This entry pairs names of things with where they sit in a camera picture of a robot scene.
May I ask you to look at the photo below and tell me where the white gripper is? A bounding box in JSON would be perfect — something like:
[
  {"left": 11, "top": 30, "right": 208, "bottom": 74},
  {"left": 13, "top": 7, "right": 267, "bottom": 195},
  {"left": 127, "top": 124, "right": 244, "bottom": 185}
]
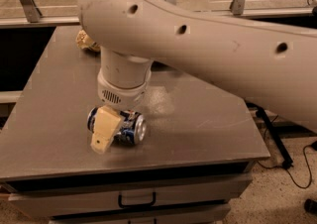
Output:
[{"left": 89, "top": 70, "right": 152, "bottom": 154}]

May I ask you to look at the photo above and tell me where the blue pepsi can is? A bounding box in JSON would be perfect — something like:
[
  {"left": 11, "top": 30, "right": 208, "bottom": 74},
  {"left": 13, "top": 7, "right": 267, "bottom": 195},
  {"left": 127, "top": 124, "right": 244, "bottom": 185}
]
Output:
[{"left": 87, "top": 110, "right": 147, "bottom": 146}]

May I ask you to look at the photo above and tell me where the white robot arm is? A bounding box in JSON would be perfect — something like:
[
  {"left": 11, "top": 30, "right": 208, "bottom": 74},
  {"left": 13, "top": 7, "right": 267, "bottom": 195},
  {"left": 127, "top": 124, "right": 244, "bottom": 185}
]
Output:
[{"left": 78, "top": 0, "right": 317, "bottom": 154}]

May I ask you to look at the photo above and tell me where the brown crumpled chip bag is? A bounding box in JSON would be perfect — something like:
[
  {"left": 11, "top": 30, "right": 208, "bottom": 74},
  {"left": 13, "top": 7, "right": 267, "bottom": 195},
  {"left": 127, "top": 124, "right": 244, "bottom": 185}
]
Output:
[{"left": 75, "top": 30, "right": 100, "bottom": 53}]

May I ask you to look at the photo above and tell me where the upper grey drawer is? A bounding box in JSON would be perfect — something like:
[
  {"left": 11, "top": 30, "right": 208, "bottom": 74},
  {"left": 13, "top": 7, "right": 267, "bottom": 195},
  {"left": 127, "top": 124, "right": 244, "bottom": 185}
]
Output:
[{"left": 9, "top": 172, "right": 252, "bottom": 217}]

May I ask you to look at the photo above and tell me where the grey drawer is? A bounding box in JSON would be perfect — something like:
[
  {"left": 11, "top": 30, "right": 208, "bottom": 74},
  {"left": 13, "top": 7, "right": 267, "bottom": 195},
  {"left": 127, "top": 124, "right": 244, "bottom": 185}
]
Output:
[
  {"left": 49, "top": 204, "right": 231, "bottom": 224},
  {"left": 9, "top": 172, "right": 252, "bottom": 217}
]

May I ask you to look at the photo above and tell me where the lower grey drawer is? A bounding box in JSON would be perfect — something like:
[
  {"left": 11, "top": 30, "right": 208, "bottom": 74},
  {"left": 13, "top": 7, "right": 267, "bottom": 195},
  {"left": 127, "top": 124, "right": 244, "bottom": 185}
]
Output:
[{"left": 49, "top": 204, "right": 231, "bottom": 224}]

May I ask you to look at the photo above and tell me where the black metal stand leg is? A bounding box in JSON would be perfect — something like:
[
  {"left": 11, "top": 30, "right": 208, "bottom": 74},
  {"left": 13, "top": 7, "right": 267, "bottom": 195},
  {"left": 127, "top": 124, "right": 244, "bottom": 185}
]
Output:
[{"left": 256, "top": 107, "right": 293, "bottom": 169}]

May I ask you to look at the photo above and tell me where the black floor cable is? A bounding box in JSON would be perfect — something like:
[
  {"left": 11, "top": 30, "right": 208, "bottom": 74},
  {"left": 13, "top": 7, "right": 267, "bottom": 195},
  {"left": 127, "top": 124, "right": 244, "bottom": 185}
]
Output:
[{"left": 257, "top": 142, "right": 317, "bottom": 190}]

